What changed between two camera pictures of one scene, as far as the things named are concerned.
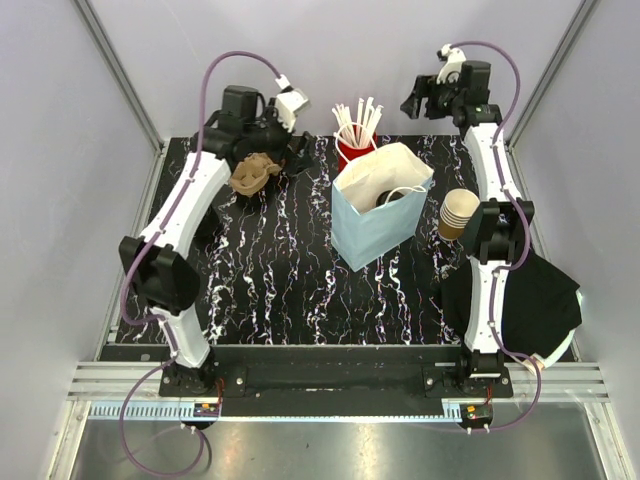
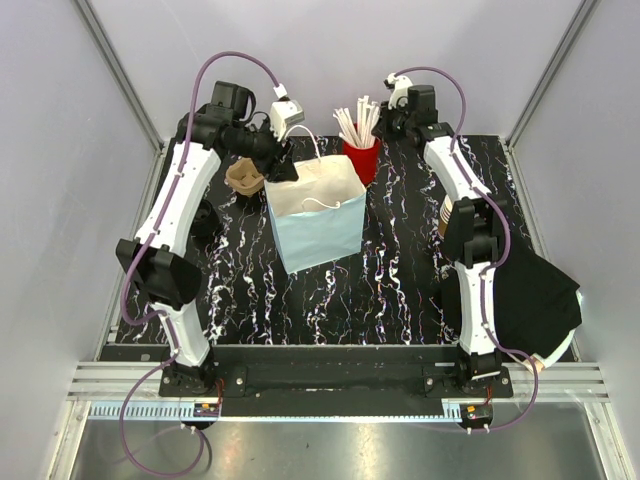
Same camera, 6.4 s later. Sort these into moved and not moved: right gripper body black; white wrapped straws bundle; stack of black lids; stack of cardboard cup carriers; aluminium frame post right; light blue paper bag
Moved: right gripper body black; light blue paper bag
Not moved: white wrapped straws bundle; stack of black lids; stack of cardboard cup carriers; aluminium frame post right
